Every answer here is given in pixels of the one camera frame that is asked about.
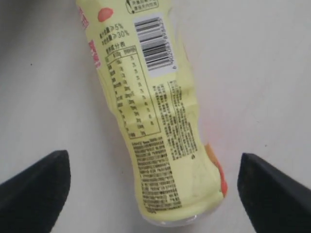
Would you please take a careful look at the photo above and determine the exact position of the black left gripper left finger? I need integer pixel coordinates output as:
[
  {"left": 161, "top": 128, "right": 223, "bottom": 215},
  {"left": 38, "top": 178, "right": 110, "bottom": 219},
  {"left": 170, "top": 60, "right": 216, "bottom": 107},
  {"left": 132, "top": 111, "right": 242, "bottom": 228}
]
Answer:
[{"left": 0, "top": 150, "right": 70, "bottom": 233}]

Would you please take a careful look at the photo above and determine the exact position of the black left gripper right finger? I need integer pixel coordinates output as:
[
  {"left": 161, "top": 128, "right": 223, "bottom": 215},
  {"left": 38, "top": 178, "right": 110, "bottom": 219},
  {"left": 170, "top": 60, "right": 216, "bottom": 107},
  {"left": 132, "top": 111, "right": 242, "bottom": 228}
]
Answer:
[{"left": 237, "top": 153, "right": 311, "bottom": 233}]

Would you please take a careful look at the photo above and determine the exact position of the yellow juice bottle red cap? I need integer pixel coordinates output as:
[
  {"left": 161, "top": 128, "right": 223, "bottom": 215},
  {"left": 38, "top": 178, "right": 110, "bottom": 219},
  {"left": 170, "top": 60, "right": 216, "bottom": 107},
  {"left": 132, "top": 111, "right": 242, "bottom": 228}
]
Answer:
[{"left": 76, "top": 0, "right": 227, "bottom": 227}]

